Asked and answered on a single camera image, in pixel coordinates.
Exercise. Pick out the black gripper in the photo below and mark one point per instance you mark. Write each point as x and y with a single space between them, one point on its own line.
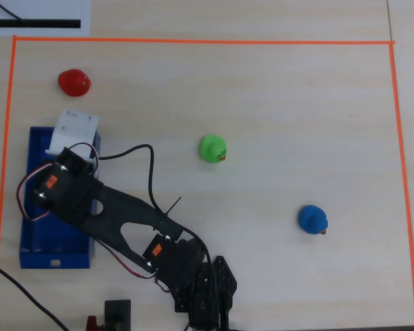
76 132

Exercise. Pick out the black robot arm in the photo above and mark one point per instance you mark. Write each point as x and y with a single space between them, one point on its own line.
131 213

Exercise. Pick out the red rubber duck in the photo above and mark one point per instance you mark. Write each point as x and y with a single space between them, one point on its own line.
74 82

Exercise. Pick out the blue plastic box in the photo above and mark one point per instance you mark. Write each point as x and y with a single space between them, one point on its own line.
55 241

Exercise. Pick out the green rubber duck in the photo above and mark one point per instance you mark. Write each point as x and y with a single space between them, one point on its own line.
213 149

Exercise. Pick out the small black box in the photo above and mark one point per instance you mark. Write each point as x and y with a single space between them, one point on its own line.
118 315

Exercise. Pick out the blue rubber duck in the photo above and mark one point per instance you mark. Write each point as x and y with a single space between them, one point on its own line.
312 220

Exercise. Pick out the orange tape strip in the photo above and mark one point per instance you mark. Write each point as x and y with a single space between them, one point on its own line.
203 41
2 179
404 186

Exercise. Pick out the black zip tie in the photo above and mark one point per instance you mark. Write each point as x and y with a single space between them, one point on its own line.
172 206

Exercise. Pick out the white paper with black bar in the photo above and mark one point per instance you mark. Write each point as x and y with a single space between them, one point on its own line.
38 17

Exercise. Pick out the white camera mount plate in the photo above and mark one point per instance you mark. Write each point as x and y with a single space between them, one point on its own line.
74 132

